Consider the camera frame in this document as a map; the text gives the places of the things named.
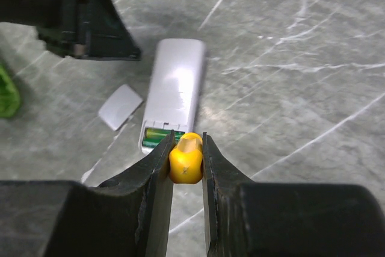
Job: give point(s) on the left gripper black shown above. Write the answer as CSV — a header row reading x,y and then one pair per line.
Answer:
x,y
84,29

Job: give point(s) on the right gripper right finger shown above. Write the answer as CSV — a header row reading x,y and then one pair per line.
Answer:
x,y
248,218

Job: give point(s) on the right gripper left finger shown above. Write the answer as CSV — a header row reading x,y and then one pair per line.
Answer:
x,y
126,215

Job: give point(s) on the grey battery cover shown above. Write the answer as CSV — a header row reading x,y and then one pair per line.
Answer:
x,y
119,107

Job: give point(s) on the yellow handled screwdriver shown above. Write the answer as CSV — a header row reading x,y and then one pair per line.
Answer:
x,y
186,160

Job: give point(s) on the white remote control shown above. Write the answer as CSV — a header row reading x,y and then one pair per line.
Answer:
x,y
175,86

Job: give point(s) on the green battery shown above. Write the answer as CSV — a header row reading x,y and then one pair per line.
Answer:
x,y
155,133
150,143

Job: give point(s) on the loose green cabbage leaf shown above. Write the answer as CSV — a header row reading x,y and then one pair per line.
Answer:
x,y
10,96

